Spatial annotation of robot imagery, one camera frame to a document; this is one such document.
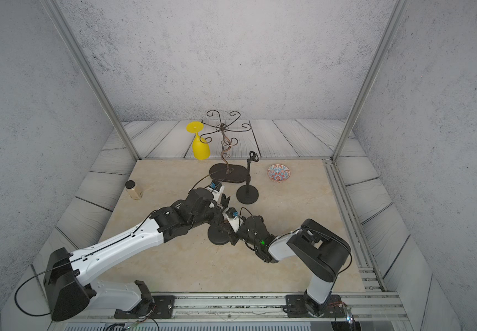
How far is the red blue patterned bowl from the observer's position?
1127 millimetres

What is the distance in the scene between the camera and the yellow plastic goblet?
0.91m

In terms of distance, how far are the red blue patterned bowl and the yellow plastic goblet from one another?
13.9 inches
